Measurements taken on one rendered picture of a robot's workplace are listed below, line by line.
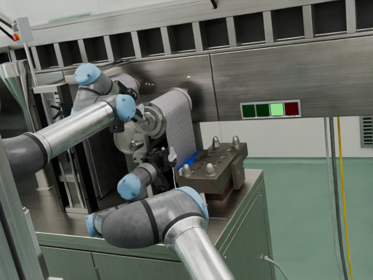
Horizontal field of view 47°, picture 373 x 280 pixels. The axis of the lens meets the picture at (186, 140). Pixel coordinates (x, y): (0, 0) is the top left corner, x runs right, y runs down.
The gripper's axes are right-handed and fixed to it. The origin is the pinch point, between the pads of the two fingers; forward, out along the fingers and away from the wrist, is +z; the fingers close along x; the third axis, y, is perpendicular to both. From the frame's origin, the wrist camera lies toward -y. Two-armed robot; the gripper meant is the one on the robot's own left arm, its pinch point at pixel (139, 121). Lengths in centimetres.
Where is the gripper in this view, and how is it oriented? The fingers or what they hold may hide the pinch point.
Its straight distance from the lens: 162.2
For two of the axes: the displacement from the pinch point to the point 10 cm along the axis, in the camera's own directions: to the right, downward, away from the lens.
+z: 4.1, 3.5, 8.4
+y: 1.4, -9.4, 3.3
